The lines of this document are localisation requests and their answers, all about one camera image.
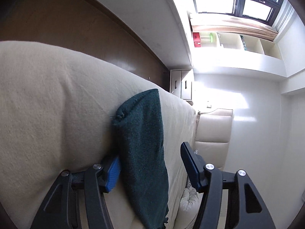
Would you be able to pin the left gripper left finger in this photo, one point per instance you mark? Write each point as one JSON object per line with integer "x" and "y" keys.
{"x": 110, "y": 173}

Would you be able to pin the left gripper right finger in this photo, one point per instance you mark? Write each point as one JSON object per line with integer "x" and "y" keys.
{"x": 194, "y": 165}

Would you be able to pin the dark teal knit sweater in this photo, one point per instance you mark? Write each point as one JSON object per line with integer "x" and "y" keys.
{"x": 138, "y": 136}

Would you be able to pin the cream padded headboard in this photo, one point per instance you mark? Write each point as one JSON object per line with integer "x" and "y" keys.
{"x": 213, "y": 135}

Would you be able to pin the white folded duvet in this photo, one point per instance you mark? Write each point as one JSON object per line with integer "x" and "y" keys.
{"x": 188, "y": 208}

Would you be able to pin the white bedside drawer cabinet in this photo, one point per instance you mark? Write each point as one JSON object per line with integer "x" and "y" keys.
{"x": 181, "y": 82}

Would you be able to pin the beige bed sheet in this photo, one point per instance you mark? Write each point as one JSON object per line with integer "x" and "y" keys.
{"x": 57, "y": 106}

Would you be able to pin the red box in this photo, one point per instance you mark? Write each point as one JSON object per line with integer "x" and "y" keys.
{"x": 196, "y": 39}

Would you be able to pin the beige curtain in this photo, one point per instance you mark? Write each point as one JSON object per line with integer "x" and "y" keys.
{"x": 230, "y": 24}

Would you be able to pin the white wall shelf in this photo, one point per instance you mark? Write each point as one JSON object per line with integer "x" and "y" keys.
{"x": 238, "y": 55}

